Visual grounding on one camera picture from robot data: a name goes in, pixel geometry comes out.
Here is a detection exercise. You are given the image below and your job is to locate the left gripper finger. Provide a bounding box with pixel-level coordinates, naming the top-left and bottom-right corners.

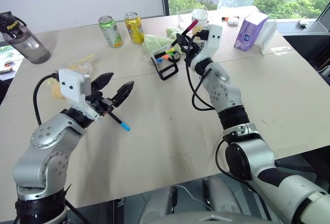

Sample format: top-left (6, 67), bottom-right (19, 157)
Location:
top-left (90, 72), bottom-right (115, 91)
top-left (111, 80), bottom-right (135, 108)

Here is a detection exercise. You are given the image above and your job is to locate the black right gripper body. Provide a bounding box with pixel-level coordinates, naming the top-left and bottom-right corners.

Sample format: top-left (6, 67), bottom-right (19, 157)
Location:
top-left (181, 34), bottom-right (206, 59)

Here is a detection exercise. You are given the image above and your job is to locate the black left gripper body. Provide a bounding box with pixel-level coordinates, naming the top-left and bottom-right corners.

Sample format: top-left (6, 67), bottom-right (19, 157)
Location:
top-left (86, 89), bottom-right (116, 117)

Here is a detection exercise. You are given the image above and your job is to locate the black pen with red cap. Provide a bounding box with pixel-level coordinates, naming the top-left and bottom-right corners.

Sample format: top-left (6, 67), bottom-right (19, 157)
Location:
top-left (171, 19), bottom-right (200, 48)

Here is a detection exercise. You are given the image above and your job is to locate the black pen with blue cap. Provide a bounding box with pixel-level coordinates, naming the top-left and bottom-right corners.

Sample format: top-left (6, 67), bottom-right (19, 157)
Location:
top-left (107, 112), bottom-right (132, 132)

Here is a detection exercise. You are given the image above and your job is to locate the clear acrylic box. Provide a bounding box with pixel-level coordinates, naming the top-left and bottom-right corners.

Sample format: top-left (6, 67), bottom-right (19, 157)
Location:
top-left (177, 7), bottom-right (215, 33)

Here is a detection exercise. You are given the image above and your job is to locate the white paper cup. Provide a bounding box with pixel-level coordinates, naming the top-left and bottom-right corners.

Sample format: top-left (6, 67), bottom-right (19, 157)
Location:
top-left (191, 9), bottom-right (209, 33)

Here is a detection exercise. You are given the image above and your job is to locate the light green cloth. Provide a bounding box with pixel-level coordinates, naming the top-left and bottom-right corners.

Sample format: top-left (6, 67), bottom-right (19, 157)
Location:
top-left (142, 26), bottom-right (185, 55)

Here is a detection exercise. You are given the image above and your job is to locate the yellow plastic snack bag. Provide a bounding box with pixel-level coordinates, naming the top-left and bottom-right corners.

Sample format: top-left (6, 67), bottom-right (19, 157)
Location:
top-left (42, 53), bottom-right (102, 100)

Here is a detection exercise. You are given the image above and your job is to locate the yellow drink can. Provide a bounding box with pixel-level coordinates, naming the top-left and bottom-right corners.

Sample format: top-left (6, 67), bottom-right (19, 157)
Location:
top-left (124, 11), bottom-right (145, 45)

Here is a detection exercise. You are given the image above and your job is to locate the green drink can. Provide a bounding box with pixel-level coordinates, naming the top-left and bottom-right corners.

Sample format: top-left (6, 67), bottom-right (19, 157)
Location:
top-left (98, 15), bottom-right (124, 48)

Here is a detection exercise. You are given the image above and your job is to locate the purple carton box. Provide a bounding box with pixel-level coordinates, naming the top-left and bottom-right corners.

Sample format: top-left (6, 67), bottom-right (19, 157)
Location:
top-left (233, 12), bottom-right (270, 53)

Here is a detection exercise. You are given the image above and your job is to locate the grey sports water bottle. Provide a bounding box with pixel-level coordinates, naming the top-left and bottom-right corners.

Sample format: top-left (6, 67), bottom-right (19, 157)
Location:
top-left (0, 10), bottom-right (52, 65)

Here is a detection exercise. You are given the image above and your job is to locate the green printed paper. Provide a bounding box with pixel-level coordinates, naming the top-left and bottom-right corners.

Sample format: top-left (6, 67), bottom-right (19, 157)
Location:
top-left (0, 44), bottom-right (24, 60)

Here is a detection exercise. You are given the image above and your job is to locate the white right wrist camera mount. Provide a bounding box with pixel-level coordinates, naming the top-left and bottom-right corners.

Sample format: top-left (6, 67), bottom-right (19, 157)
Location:
top-left (189, 24), bottom-right (223, 68)

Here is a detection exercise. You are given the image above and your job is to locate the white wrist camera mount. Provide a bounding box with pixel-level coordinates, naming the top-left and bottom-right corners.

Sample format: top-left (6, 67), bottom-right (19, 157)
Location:
top-left (189, 24), bottom-right (223, 68)
top-left (58, 68), bottom-right (102, 123)

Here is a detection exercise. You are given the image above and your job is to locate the black frame pen holder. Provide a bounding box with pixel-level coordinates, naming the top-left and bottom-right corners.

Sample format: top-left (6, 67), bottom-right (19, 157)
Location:
top-left (150, 48), bottom-right (182, 81)

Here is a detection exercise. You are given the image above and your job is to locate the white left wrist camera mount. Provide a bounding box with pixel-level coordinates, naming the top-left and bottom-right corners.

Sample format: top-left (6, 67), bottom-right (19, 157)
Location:
top-left (58, 68), bottom-right (102, 123)

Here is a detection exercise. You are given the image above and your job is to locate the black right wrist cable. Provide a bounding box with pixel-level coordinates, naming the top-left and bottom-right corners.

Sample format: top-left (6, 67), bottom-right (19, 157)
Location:
top-left (184, 29), bottom-right (216, 112)

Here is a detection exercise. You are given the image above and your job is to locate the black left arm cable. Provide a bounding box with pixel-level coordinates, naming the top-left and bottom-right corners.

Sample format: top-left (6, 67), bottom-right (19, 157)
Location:
top-left (32, 73), bottom-right (60, 126)

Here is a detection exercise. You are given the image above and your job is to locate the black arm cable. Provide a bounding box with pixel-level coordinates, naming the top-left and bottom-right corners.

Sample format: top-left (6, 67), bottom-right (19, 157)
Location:
top-left (215, 138), bottom-right (270, 221)
top-left (32, 73), bottom-right (60, 126)

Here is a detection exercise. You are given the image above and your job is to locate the black right upper arm cable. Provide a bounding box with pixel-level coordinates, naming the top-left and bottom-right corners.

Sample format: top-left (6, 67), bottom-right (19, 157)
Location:
top-left (215, 138), bottom-right (270, 221)

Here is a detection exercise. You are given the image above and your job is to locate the thin white cable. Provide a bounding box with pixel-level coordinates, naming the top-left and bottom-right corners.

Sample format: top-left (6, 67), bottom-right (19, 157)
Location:
top-left (174, 184), bottom-right (215, 211)

